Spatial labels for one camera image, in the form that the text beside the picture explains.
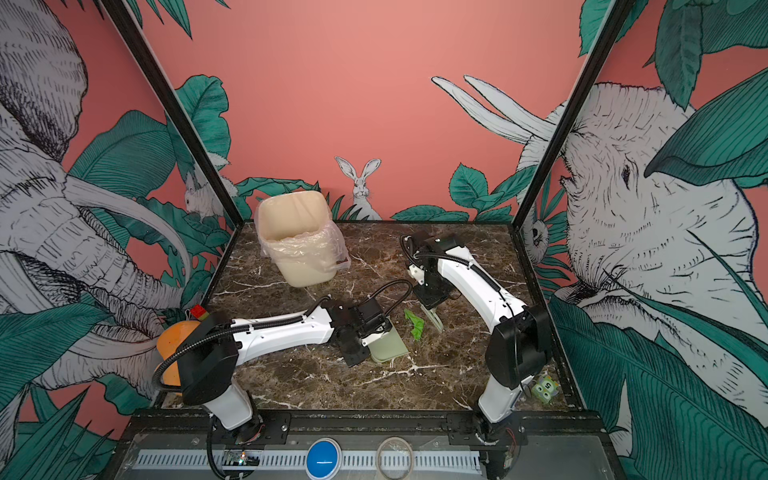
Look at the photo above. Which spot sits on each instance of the black frame post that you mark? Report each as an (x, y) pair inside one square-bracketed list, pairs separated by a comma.
[(123, 21), (610, 28)]

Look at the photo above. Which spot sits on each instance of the colourful toy brick block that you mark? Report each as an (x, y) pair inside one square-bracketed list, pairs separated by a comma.
[(198, 312)]

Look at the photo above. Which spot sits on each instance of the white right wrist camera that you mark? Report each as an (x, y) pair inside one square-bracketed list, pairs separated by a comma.
[(417, 273)]

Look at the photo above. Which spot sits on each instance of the small green toy figure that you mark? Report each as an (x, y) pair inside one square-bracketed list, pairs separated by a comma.
[(545, 389)]

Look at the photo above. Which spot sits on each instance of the small circuit board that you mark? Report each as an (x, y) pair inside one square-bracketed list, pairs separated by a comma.
[(241, 459)]

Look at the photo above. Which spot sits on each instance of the black right frame post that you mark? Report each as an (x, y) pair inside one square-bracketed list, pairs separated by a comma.
[(610, 28)]

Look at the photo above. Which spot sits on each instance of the black left frame post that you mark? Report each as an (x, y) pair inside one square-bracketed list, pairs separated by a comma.
[(123, 21)]

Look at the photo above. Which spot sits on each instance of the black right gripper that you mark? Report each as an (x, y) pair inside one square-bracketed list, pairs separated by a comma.
[(427, 301)]

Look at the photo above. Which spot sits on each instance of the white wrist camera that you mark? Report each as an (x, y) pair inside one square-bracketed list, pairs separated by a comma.
[(417, 273), (376, 335)]

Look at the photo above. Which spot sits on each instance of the pale green dustpan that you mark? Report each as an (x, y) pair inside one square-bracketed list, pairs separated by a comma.
[(388, 347)]

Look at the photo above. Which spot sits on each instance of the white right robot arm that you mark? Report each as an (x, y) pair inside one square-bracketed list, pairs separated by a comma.
[(520, 343)]

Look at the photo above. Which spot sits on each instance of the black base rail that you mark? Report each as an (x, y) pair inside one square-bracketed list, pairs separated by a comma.
[(461, 428)]

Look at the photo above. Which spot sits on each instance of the pale green hand brush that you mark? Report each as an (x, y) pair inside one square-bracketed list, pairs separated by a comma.
[(432, 315)]

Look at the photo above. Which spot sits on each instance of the cream trash bin with bag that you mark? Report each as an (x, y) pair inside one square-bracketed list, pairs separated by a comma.
[(297, 232)]

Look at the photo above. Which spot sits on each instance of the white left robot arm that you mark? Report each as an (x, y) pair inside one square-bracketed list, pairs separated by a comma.
[(202, 366)]

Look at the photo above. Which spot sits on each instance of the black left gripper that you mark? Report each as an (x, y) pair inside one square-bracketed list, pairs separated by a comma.
[(359, 359)]

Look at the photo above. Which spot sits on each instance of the orange duck toy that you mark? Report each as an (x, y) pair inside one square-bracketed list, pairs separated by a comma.
[(167, 344)]

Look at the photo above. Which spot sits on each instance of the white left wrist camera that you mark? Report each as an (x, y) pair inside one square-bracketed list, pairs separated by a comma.
[(376, 335)]

